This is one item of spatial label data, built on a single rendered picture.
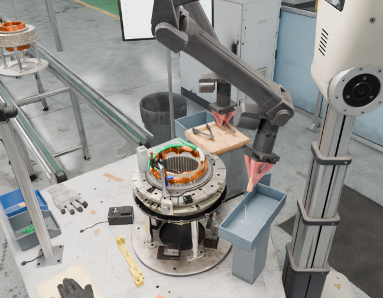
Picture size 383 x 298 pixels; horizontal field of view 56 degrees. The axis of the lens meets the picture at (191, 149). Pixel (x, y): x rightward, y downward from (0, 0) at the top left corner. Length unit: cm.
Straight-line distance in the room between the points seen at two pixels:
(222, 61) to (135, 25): 131
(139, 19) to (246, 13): 141
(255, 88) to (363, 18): 28
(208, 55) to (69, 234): 98
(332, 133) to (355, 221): 167
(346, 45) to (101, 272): 105
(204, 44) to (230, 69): 9
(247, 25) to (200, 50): 254
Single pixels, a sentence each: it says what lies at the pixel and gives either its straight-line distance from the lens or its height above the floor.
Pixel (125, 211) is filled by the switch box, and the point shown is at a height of 84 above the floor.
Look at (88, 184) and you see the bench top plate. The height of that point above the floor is 78.
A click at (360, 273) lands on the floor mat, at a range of 249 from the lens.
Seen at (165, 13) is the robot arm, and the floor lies 167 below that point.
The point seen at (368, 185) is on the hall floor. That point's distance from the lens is 318.
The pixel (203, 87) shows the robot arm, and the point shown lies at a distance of 141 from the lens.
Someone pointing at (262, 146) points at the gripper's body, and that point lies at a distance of 103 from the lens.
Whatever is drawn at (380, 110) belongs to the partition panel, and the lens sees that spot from 336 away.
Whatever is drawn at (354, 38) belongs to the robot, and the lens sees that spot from 97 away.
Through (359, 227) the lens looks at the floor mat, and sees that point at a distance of 277.
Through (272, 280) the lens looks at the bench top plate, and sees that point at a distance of 134.
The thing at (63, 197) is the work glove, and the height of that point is 80.
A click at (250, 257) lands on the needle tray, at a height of 91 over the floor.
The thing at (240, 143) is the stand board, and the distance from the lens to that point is 145.
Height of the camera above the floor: 184
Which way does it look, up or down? 33 degrees down
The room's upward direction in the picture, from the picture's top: 2 degrees counter-clockwise
